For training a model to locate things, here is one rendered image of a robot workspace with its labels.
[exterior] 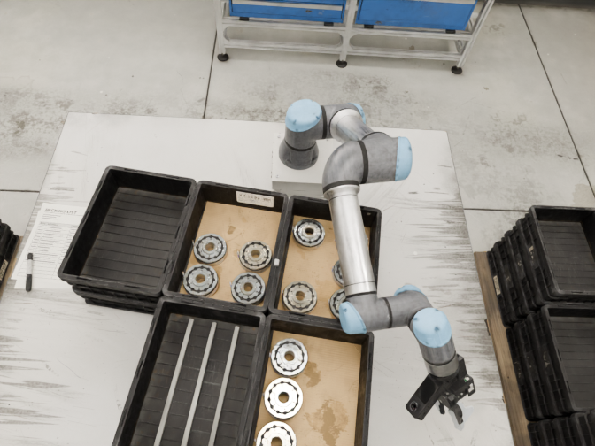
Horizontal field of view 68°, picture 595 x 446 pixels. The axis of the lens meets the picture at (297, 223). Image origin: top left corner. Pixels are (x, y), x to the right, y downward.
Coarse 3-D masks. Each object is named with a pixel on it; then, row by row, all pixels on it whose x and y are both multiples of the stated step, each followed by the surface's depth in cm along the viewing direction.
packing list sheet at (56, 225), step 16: (48, 208) 159; (64, 208) 159; (80, 208) 160; (48, 224) 156; (64, 224) 156; (32, 240) 152; (48, 240) 153; (64, 240) 153; (48, 256) 150; (64, 256) 150; (16, 272) 146; (48, 272) 147
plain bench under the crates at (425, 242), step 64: (64, 128) 178; (128, 128) 180; (192, 128) 182; (256, 128) 184; (384, 128) 189; (64, 192) 163; (384, 192) 172; (448, 192) 174; (384, 256) 158; (448, 256) 160; (0, 320) 138; (64, 320) 139; (128, 320) 141; (448, 320) 147; (0, 384) 129; (64, 384) 130; (128, 384) 131; (384, 384) 136
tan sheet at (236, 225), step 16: (208, 208) 148; (224, 208) 149; (240, 208) 149; (208, 224) 145; (224, 224) 146; (240, 224) 146; (256, 224) 146; (272, 224) 147; (240, 240) 143; (272, 240) 144; (192, 256) 139; (256, 256) 140; (272, 256) 141; (224, 272) 137; (240, 272) 137; (224, 288) 134
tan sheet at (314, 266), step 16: (368, 240) 146; (288, 256) 141; (304, 256) 142; (320, 256) 142; (336, 256) 142; (288, 272) 138; (304, 272) 139; (320, 272) 139; (320, 288) 136; (336, 288) 137; (320, 304) 134
